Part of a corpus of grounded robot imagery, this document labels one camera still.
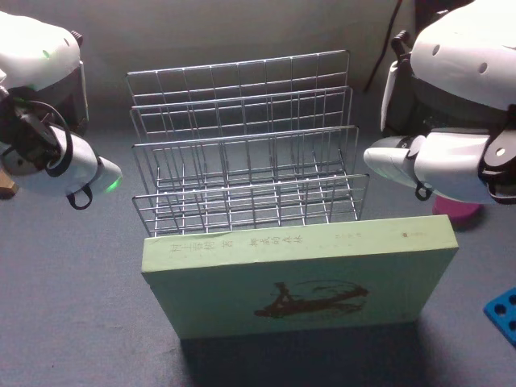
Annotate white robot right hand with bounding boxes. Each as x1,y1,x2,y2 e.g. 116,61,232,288
380,0,516,138

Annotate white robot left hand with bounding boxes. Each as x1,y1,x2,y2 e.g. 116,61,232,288
0,10,89,136

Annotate pale green book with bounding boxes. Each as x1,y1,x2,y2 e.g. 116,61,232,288
140,214,460,339

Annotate small wooden block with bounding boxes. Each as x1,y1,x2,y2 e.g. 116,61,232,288
0,167,20,199

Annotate magenta round disc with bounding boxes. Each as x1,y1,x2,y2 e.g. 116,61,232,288
432,195,484,226

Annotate grey table cloth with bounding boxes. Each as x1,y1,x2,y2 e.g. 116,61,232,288
0,92,516,387

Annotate blue block with holes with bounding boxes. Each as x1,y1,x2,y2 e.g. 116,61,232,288
482,285,516,347

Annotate thin dark red cable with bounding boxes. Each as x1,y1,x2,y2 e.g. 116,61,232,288
364,0,404,94

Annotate silver wire file rack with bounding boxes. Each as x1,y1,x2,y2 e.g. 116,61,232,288
124,49,371,238

